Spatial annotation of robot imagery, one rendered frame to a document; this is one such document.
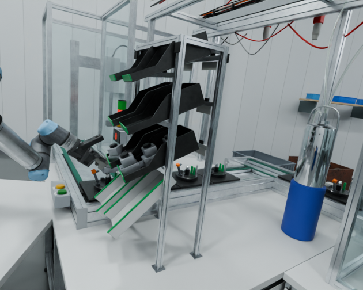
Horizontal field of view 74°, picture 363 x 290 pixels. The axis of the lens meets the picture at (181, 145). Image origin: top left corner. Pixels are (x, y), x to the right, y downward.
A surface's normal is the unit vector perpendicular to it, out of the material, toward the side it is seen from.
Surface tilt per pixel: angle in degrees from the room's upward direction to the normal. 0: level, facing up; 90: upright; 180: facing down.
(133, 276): 0
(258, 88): 90
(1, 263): 0
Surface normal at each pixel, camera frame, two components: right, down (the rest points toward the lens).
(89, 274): 0.11, -0.97
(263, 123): 0.09, 0.22
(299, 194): -0.80, 0.04
